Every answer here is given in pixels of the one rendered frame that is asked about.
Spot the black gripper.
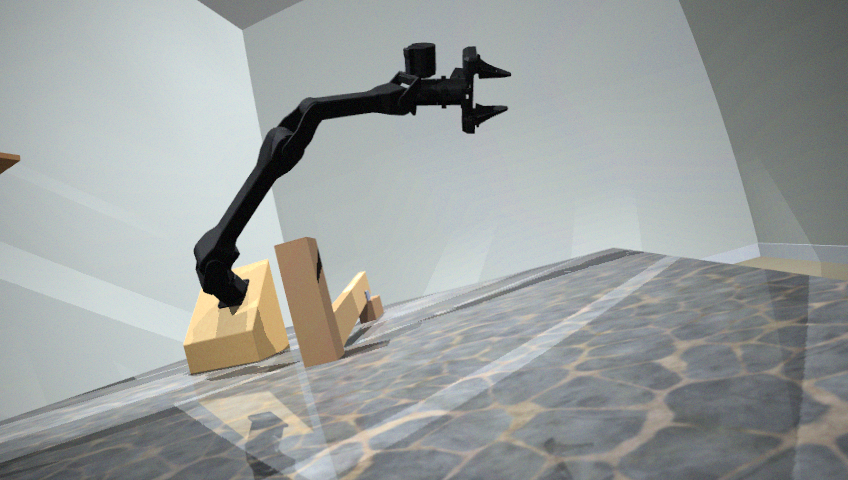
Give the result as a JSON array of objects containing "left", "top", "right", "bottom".
[{"left": 437, "top": 46, "right": 511, "bottom": 134}]

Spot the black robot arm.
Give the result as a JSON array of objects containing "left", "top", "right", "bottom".
[{"left": 193, "top": 43, "right": 437, "bottom": 309}]

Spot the long tan wooden rail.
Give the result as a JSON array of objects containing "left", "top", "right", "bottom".
[{"left": 333, "top": 272, "right": 371, "bottom": 347}]

